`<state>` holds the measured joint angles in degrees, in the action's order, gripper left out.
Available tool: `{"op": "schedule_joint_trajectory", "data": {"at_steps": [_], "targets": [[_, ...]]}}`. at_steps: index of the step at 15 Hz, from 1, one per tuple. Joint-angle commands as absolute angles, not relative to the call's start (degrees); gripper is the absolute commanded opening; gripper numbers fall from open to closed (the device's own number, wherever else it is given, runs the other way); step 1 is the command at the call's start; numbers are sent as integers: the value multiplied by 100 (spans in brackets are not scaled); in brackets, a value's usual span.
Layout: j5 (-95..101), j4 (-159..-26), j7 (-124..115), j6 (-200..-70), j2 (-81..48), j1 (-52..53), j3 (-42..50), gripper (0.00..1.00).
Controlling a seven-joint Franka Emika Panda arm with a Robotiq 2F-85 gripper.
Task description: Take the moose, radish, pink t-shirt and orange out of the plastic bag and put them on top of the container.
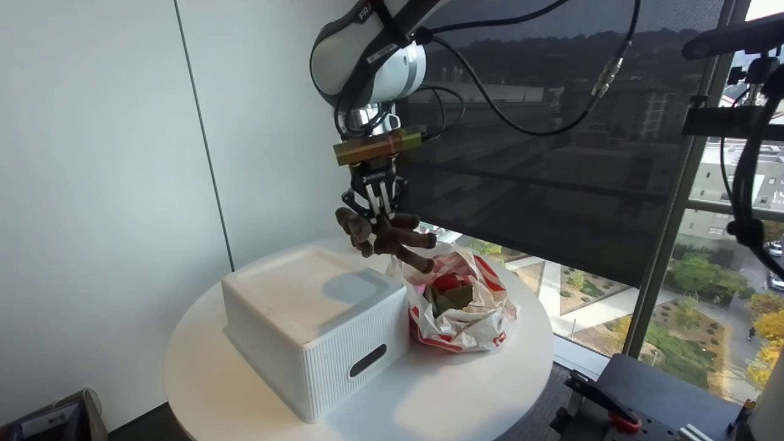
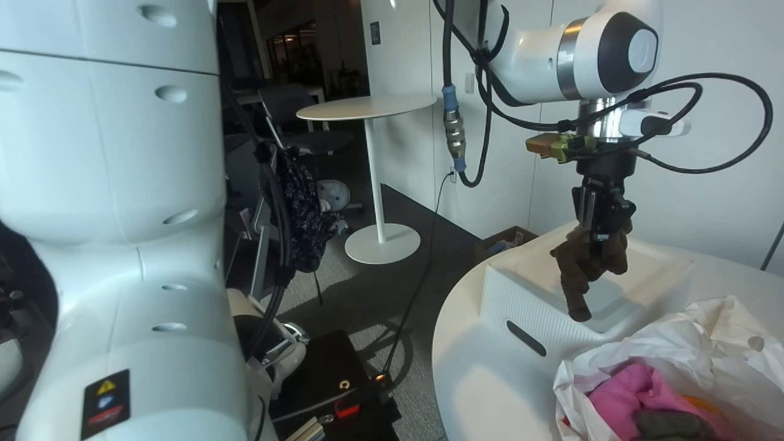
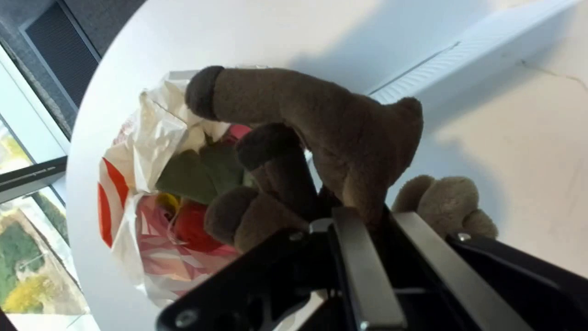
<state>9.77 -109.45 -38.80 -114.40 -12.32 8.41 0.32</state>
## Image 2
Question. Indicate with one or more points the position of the dark patterned backpack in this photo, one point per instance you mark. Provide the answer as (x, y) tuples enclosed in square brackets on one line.
[(298, 205)]

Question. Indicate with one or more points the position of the white lidded storage box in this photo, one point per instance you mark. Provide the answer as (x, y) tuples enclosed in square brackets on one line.
[(522, 294)]

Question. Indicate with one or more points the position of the white red plastic bag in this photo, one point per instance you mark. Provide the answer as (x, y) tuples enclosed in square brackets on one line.
[(720, 343)]

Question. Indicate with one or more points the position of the black control box red button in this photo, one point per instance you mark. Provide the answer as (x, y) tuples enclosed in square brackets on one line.
[(334, 376)]

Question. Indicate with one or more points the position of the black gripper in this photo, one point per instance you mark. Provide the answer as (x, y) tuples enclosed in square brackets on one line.
[(603, 175)]

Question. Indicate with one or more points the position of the yellow-green wrist camera box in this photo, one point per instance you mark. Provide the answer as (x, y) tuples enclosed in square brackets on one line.
[(549, 147)]

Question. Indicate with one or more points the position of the white round helmet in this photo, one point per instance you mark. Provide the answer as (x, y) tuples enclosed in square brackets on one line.
[(334, 194)]

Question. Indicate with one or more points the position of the round white side table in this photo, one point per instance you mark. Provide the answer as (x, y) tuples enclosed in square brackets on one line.
[(368, 108)]

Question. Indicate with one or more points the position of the pink t-shirt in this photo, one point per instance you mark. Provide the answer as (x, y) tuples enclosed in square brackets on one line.
[(628, 396)]

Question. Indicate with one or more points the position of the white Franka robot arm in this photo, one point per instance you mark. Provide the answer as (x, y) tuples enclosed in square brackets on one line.
[(124, 162)]

